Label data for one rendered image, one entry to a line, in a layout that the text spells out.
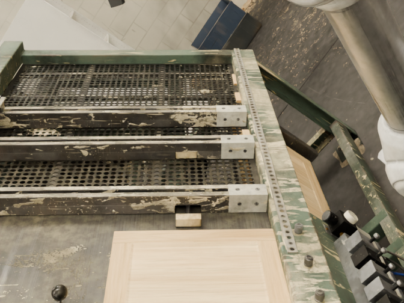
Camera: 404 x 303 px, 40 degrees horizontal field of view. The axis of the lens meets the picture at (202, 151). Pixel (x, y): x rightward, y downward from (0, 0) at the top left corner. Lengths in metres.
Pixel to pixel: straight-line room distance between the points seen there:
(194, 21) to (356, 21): 5.82
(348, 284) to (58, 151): 1.13
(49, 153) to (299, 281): 1.06
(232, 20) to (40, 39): 1.91
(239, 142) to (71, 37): 3.46
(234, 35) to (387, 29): 4.80
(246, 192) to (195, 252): 0.29
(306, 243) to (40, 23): 4.08
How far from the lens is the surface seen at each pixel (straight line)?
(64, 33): 5.30
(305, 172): 2.85
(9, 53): 2.93
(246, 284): 1.53
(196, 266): 1.58
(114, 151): 2.06
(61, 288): 1.35
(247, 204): 1.78
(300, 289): 1.49
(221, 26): 5.74
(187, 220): 1.72
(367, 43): 1.01
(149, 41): 6.73
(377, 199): 2.61
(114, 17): 6.67
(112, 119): 2.29
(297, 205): 1.77
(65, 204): 1.80
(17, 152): 2.13
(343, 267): 1.65
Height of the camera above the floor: 1.75
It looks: 19 degrees down
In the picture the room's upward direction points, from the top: 58 degrees counter-clockwise
